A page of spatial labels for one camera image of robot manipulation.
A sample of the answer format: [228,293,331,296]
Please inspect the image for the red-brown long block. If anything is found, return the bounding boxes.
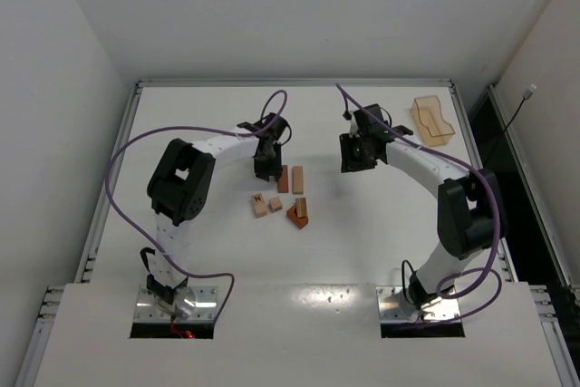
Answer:
[277,165,289,194]

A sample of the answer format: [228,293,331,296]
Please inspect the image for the light wood long block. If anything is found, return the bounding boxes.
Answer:
[292,166,305,195]

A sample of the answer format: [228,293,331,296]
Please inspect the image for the clear orange plastic box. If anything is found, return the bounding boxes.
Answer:
[411,95,455,148]

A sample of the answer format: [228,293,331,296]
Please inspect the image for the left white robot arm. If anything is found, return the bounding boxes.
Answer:
[142,113,290,306]

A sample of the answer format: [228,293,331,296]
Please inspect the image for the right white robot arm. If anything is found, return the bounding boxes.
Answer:
[339,104,508,311]

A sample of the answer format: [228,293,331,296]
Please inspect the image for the light wood cube block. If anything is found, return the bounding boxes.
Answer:
[253,203,267,218]

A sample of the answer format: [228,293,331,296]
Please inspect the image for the dark-topped wood block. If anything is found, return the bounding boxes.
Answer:
[295,198,308,218]

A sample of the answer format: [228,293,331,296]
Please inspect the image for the red-brown arch block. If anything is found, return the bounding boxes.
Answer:
[286,206,309,229]

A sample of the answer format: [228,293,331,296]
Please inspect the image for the small plain wood cube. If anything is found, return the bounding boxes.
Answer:
[269,197,283,213]

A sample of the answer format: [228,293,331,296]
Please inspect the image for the wood cube letter N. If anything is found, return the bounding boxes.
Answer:
[252,193,265,206]

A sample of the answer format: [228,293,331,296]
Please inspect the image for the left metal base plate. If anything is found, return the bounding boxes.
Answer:
[133,285,218,324]

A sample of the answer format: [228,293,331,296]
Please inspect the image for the metal base plate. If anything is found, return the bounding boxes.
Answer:
[133,285,218,324]
[375,285,460,325]

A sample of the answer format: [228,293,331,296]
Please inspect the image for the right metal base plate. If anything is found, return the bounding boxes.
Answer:
[375,285,460,325]

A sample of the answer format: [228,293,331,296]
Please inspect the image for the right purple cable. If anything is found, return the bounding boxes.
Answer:
[334,82,503,329]

